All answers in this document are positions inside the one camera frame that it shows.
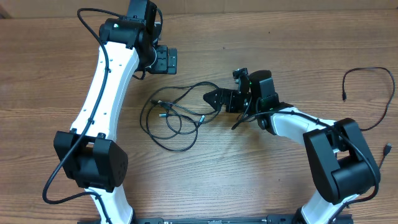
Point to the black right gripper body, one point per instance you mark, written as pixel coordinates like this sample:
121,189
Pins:
237,102

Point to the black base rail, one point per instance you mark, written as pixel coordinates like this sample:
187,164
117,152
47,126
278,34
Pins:
269,219

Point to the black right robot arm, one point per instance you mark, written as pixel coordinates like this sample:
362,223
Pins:
343,168

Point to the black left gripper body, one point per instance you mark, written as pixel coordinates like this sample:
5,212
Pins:
160,63

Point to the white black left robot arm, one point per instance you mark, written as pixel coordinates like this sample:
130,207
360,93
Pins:
88,152

